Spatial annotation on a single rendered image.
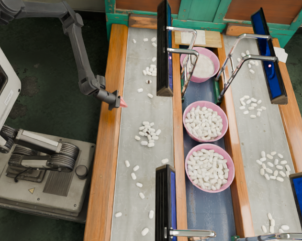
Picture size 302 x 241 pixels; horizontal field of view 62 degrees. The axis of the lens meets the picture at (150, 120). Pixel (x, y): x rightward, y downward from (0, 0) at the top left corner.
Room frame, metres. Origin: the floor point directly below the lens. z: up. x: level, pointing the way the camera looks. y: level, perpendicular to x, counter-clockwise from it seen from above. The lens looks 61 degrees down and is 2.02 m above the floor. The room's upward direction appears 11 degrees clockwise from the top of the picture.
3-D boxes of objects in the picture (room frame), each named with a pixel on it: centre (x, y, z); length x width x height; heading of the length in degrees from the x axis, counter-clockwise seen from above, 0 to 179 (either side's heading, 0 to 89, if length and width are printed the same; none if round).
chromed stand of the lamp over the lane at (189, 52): (0.99, -0.07, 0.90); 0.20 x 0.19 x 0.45; 9
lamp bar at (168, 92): (0.98, 0.01, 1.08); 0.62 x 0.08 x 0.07; 9
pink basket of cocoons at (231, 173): (0.48, -0.36, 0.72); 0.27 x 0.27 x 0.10
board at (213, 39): (1.40, -0.21, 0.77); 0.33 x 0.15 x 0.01; 99
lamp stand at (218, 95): (1.05, -0.47, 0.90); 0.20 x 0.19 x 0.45; 9
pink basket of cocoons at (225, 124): (0.75, -0.31, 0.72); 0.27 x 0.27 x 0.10
